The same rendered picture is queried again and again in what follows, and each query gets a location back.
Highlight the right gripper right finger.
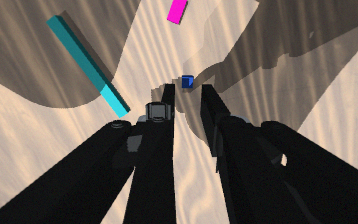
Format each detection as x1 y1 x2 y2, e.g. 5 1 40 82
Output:
200 84 358 224

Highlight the turquoise rod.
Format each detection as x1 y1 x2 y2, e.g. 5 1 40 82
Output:
46 15 130 118

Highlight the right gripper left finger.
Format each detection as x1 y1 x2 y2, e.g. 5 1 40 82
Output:
0 84 177 224

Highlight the small blue block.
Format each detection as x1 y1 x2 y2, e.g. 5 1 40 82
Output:
182 75 193 88

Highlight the small magenta block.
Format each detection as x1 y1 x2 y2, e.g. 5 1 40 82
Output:
167 0 187 24

